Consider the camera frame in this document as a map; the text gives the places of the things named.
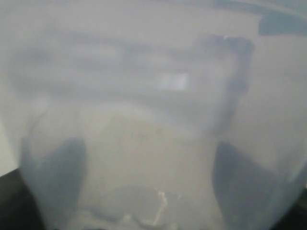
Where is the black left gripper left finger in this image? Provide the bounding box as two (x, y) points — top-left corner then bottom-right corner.
(0, 169), (45, 230)

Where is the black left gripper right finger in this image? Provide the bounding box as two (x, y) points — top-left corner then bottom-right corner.
(275, 184), (307, 230)

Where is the translucent plastic measuring cup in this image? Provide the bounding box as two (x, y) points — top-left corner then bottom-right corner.
(0, 0), (307, 230)

